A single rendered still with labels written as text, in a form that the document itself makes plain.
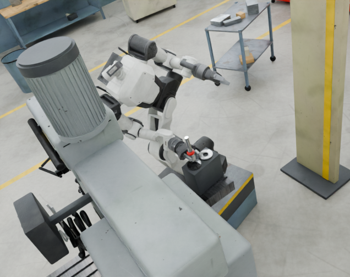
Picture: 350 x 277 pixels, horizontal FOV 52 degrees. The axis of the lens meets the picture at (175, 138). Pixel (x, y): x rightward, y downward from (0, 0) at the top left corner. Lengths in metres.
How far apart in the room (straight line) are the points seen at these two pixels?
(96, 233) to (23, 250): 2.52
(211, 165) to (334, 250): 1.32
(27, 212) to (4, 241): 2.72
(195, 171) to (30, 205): 1.04
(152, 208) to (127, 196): 0.11
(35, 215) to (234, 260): 0.72
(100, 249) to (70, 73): 0.64
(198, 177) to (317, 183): 1.56
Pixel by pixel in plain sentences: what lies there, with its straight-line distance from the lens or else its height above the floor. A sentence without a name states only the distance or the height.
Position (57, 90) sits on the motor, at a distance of 1.20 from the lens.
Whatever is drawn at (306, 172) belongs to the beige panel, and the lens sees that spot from 3.53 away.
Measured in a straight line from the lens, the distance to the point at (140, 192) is 1.21.
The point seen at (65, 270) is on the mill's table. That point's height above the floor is 0.93.
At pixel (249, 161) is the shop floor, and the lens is 3.72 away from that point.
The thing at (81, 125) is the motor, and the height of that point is 1.96.
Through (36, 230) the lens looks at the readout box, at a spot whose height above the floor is 1.71.
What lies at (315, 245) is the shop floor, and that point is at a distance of 3.09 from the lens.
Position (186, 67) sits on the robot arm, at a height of 1.61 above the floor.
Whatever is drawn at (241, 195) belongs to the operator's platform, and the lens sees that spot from 3.03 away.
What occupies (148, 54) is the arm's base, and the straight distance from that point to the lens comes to 2.15.
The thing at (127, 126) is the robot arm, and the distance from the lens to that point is 2.30.
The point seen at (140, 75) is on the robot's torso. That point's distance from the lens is 2.10.
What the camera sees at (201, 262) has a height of 1.72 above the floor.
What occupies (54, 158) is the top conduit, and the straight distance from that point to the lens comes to 1.46.
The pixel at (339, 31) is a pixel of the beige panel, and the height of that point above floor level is 1.47.
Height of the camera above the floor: 2.60
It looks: 38 degrees down
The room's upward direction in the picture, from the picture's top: 18 degrees counter-clockwise
